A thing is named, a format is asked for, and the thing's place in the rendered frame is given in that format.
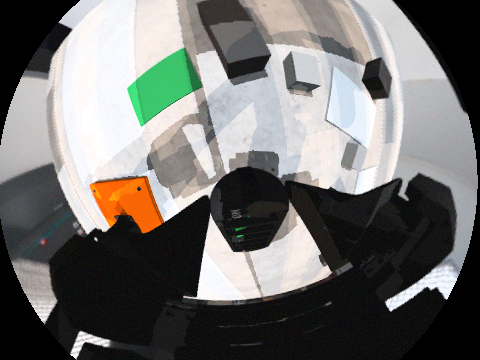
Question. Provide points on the green flat square panel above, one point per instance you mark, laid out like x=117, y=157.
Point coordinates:
x=166, y=82

